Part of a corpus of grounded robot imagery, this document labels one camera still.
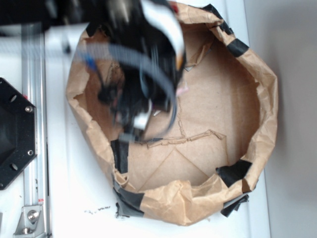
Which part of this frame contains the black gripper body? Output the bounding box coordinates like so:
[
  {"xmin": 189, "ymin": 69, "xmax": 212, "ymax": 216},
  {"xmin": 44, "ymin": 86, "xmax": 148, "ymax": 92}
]
[{"xmin": 98, "ymin": 57, "xmax": 184, "ymax": 142}]

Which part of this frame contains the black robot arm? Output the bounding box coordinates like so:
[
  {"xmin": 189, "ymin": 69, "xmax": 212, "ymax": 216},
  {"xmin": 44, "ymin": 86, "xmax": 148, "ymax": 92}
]
[{"xmin": 0, "ymin": 0, "xmax": 186, "ymax": 141}]

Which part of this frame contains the pink felt plush toy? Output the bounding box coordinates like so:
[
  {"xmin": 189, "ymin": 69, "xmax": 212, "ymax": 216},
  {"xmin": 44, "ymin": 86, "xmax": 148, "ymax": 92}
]
[{"xmin": 176, "ymin": 84, "xmax": 189, "ymax": 97}]

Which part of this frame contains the brown paper bag bin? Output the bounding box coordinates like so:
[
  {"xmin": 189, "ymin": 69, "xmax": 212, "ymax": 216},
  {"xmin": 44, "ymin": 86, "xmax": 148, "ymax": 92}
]
[{"xmin": 66, "ymin": 3, "xmax": 278, "ymax": 226}]

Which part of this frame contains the aluminium extrusion rail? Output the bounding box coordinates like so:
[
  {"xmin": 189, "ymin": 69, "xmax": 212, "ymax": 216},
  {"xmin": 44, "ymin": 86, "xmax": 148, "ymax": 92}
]
[{"xmin": 21, "ymin": 23, "xmax": 52, "ymax": 238}]

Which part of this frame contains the black hexagonal base plate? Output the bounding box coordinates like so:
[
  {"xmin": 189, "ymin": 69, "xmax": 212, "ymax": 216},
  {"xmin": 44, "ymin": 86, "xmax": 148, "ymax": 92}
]
[{"xmin": 0, "ymin": 78, "xmax": 36, "ymax": 190}]

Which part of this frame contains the metal corner bracket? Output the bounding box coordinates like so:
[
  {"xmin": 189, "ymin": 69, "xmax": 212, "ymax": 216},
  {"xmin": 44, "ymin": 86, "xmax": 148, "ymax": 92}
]
[{"xmin": 12, "ymin": 205, "xmax": 47, "ymax": 238}]

